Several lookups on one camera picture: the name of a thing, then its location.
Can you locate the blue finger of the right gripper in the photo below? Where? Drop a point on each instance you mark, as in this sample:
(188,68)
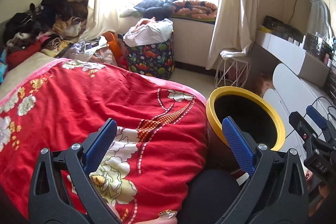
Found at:
(318,119)
(301,126)

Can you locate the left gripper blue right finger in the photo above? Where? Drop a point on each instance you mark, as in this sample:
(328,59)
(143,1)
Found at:
(241,144)

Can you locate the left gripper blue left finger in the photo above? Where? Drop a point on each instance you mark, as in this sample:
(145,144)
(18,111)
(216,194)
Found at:
(97,144)

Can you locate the yellow rim trash bin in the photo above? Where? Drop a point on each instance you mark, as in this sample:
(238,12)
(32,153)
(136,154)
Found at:
(251,113)

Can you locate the right hand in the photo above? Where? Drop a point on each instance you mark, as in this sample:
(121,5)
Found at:
(317,191)

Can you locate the left hand painted nails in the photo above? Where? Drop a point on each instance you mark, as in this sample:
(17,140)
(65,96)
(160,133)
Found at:
(165,217)

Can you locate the white dressing table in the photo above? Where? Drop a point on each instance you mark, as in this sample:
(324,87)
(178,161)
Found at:
(298,60)

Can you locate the red floral blanket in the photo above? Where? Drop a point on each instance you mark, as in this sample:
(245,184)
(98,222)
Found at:
(160,145)

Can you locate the cosmetics organizer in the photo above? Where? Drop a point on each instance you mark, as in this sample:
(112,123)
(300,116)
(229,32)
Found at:
(320,47)

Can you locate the dark green bag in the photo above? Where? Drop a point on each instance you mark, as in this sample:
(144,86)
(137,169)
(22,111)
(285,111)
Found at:
(281,29)

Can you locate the vanity mirror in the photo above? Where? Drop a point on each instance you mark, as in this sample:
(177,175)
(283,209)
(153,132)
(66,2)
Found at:
(312,17)

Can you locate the floral fabric bag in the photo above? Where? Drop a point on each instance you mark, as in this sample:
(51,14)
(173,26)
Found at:
(104,56)

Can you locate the lavender white clothes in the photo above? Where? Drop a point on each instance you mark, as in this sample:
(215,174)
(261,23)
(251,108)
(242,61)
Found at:
(84,50)

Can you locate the beige bed sheet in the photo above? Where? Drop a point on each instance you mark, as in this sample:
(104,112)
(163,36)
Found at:
(17,75)

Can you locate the cream curtain right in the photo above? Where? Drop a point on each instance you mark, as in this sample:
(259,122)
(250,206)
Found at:
(234,29)

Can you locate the dinosaur print laundry basket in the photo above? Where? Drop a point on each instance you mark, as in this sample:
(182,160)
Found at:
(154,60)

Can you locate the orange plastic item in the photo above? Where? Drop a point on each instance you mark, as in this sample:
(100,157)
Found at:
(114,47)

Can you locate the white clothes in basket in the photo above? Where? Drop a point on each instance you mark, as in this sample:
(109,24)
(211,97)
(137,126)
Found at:
(149,32)

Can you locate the pile of dark clothes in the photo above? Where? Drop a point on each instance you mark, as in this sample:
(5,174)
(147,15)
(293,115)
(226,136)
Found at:
(50,28)

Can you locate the orange patterned quilt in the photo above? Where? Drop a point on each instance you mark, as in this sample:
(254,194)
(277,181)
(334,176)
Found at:
(199,10)

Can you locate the dark blue clothes on sill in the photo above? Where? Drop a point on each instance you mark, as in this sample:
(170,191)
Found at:
(158,9)

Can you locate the white wire side table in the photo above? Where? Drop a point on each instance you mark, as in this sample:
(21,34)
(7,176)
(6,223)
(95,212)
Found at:
(233,69)

